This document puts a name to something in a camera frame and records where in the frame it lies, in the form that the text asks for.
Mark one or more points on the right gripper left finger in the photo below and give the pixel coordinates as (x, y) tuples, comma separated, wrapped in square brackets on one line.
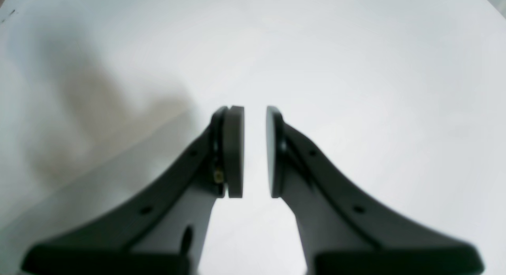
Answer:
[(162, 229)]

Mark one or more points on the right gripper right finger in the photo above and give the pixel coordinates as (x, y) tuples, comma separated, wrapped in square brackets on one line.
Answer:
[(345, 231)]

